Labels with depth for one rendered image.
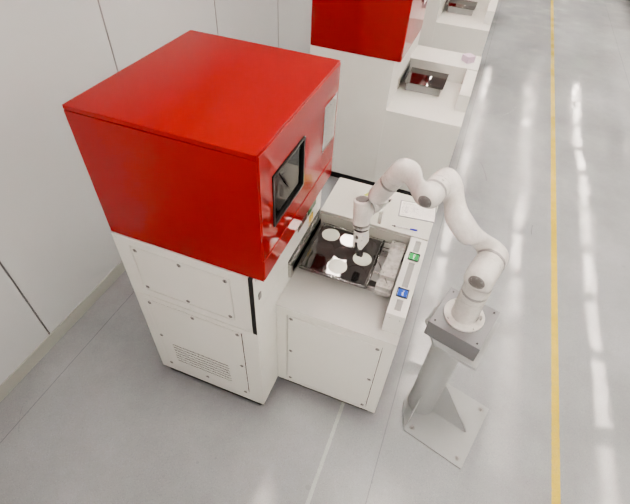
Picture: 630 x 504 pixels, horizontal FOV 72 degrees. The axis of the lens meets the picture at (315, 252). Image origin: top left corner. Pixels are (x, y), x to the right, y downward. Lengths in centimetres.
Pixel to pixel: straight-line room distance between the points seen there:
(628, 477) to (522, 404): 63
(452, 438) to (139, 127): 234
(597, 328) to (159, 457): 309
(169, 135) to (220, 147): 19
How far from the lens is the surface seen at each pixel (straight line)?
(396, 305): 209
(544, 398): 328
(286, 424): 278
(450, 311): 217
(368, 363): 232
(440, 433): 289
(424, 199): 170
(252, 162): 139
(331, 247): 237
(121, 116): 165
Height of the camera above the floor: 257
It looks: 46 degrees down
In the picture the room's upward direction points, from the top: 4 degrees clockwise
